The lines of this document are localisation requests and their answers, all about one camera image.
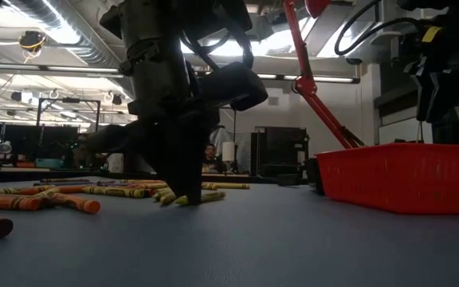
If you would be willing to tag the teal box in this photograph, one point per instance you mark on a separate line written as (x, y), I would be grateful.
(49, 163)

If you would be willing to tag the black cabinet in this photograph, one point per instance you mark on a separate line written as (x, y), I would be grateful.
(281, 151)

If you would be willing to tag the black aluminium table frame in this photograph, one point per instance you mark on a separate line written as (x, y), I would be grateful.
(14, 175)

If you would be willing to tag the whiteboard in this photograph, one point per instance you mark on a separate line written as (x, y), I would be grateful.
(401, 131)

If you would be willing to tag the long ceiling light strip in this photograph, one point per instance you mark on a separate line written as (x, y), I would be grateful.
(82, 69)

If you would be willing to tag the white table lamp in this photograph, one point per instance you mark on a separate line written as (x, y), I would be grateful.
(228, 151)

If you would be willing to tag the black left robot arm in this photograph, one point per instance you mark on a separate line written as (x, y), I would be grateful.
(154, 60)

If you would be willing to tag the black background rig frame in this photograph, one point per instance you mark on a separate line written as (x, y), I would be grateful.
(70, 100)

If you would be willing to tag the person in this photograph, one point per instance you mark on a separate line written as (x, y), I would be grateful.
(211, 153)

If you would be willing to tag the silver ventilation duct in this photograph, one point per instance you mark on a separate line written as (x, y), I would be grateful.
(82, 48)

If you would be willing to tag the red desk lamp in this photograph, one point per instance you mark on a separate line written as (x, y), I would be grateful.
(307, 85)

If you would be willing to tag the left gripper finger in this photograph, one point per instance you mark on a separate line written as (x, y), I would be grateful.
(167, 167)
(191, 167)

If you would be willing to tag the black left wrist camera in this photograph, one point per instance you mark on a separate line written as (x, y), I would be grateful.
(233, 85)

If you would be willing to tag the yellow-green crayon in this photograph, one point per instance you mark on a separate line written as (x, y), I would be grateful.
(167, 198)
(211, 196)

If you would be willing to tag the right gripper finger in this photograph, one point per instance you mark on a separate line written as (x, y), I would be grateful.
(442, 97)
(422, 97)

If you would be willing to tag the red mesh basket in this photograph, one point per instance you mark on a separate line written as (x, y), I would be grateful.
(405, 179)

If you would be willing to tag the black mesh basket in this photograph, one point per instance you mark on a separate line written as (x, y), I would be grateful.
(313, 175)

